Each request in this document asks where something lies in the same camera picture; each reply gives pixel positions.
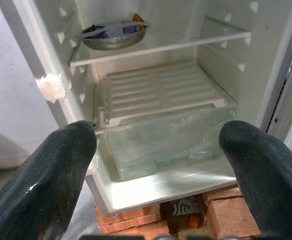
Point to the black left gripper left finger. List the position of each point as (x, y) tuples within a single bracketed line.
[(43, 180)]

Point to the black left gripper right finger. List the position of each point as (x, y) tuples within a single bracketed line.
[(268, 180)]

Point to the white fridge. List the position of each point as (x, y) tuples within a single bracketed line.
[(33, 37)]

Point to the glass fridge shelf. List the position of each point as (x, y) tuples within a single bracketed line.
[(175, 43)]

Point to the dark packet with white print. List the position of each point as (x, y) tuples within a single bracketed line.
[(180, 207)]

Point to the white foam wad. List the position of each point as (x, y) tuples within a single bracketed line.
[(51, 87)]

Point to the clear crisper drawer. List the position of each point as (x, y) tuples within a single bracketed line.
[(155, 142)]

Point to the white slatted crisper cover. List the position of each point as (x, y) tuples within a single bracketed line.
[(160, 87)]

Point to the steel bowl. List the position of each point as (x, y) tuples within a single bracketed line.
[(110, 43)]

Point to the purple snack packet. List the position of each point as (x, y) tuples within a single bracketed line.
[(110, 31)]

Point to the orange brown snack packet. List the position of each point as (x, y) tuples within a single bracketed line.
[(138, 18)]

